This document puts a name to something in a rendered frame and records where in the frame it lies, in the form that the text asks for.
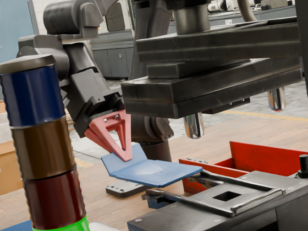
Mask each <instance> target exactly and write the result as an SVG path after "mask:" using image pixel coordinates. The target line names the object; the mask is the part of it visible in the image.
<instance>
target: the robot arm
mask: <svg viewBox="0 0 308 231"><path fill-rule="evenodd" d="M118 1H119V0H54V1H52V2H51V3H49V4H48V5H47V6H46V7H45V9H44V12H43V23H44V26H45V29H46V30H47V34H36V35H30V36H25V37H20V38H19V39H18V49H19V51H18V53H17V55H16V58H19V57H22V56H30V55H45V54H52V55H53V57H54V58H55V60H56V63H55V64H56V66H55V68H56V70H57V77H58V79H59V86H60V88H61V95H62V97H63V104H64V109H65V108H66V109H67V111H68V112H69V114H70V116H71V118H72V120H73V122H75V123H74V125H73V126H74V128H75V130H76V132H77V133H78V135H79V137H80V138H84V137H87V138H88V139H90V140H91V141H93V142H94V143H96V144H98V145H99V146H101V147H102V148H104V149H105V150H107V151H108V152H109V153H113V152H115V153H116V154H117V155H118V156H119V157H120V158H121V159H122V160H123V161H124V162H126V161H129V160H131V159H132V143H131V142H135V143H136V144H137V143H139V144H140V146H141V148H142V150H143V151H144V153H145V155H146V157H147V159H148V160H161V161H167V162H172V160H171V153H170V147H169V142H168V139H169V138H171V137H173V136H174V131H173V130H172V128H171V126H170V125H169V123H170V122H169V120H168V118H160V117H151V116H143V115H130V114H126V111H125V106H124V100H123V96H122V91H121V87H120V88H116V89H113V90H110V88H109V86H108V84H107V83H106V81H105V79H104V77H103V75H102V73H101V72H100V70H99V68H98V66H97V64H96V62H95V61H94V59H93V57H92V55H91V53H90V51H89V50H88V48H87V46H86V44H85V43H82V42H78V41H84V40H90V39H98V38H99V34H98V27H100V24H101V23H102V22H103V21H104V19H103V17H104V16H105V15H106V12H107V11H108V10H109V9H110V8H111V7H112V6H113V5H114V4H115V3H116V2H118ZM131 1H132V3H133V4H134V14H135V35H134V42H133V50H132V60H131V68H130V73H129V78H128V81H130V80H134V79H138V78H142V77H146V76H148V73H147V68H146V65H148V64H152V63H139V59H138V52H137V47H136V40H140V39H149V38H154V37H158V36H163V35H167V33H168V28H169V24H170V21H171V19H172V16H173V11H168V10H167V8H166V3H165V0H150V1H149V4H150V7H148V8H143V9H139V7H138V3H134V1H133V0H131ZM72 42H78V43H73V44H66V43H72ZM113 130H115V131H116V132H117V134H118V137H119V140H120V143H121V147H120V146H119V145H118V144H117V143H116V142H115V140H114V139H113V137H112V136H111V135H110V134H109V132H110V131H113ZM122 149H125V151H123V150H122ZM151 188H153V187H151V186H146V185H142V184H138V183H134V182H129V181H124V180H123V181H119V182H117V183H114V184H111V185H108V186H106V187H105V189H106V193H108V194H111V195H114V196H116V197H119V198H127V197H129V196H132V195H134V194H137V193H140V192H143V191H145V190H147V189H151Z"/></svg>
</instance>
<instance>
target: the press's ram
mask: <svg viewBox="0 0 308 231"><path fill-rule="evenodd" d="M165 3H166V8H167V10H168V11H173V15H174V20H175V26H176V33H172V34H168V35H163V36H158V37H154V38H148V39H140V40H136V47H137V54H138V59H139V63H152V64H148V65H146V68H147V73H148V76H146V77H142V78H138V79H134V80H130V81H126V82H121V91H122V96H123V100H124V106H125V111H126V114H130V115H139V116H151V117H160V118H169V119H180V118H183V121H184V127H185V132H186V135H187V137H188V138H191V139H199V138H201V137H202V136H203V135H204V122H203V116H202V114H208V115H214V114H217V113H220V112H223V111H225V110H229V109H232V108H236V107H238V106H242V105H245V104H248V103H250V97H252V96H255V95H258V94H261V93H265V92H267V95H268V102H269V107H270V109H271V110H273V111H282V110H284V109H285V108H286V104H287V102H286V93H285V86H287V85H291V84H294V83H297V82H300V81H303V75H302V68H301V61H300V57H302V52H301V45H300V38H299V31H298V24H297V16H292V17H284V18H277V19H269V20H261V21H254V22H243V23H235V24H227V25H220V26H212V27H210V25H209V17H208V11H207V6H206V4H210V3H211V0H183V1H178V2H176V1H175V0H165Z"/></svg>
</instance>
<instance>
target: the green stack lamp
mask: <svg viewBox="0 0 308 231"><path fill-rule="evenodd" d="M32 229H33V231H90V228H89V221H88V219H87V214H86V216H85V217H84V218H83V219H81V220H80V221H78V222H76V223H74V224H71V225H68V226H65V227H62V228H57V229H52V230H37V229H34V228H32Z"/></svg>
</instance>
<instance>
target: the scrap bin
mask: <svg viewBox="0 0 308 231"><path fill-rule="evenodd" d="M229 143H230V149H231V157H230V158H227V159H224V160H222V161H219V162H216V163H214V164H206V163H202V162H197V161H192V160H187V159H181V158H179V159H178V160H179V163H180V164H186V165H194V166H200V167H202V168H203V169H204V170H207V171H209V172H211V173H215V174H219V175H223V176H228V177H233V178H238V177H240V176H243V175H245V174H247V173H250V172H252V171H261V172H266V173H270V174H276V175H280V176H287V177H288V176H290V175H292V174H295V173H297V172H298V170H300V169H301V168H300V161H299V156H300V155H303V154H307V155H308V151H304V150H297V149H290V148H281V147H274V146H268V145H261V144H254V143H245V142H238V141H231V140H230V141H229ZM182 183H183V188H184V191H185V192H187V193H191V194H197V193H200V192H202V191H205V190H207V189H206V188H204V187H202V184H200V183H196V182H189V181H188V177H187V178H185V179H182Z"/></svg>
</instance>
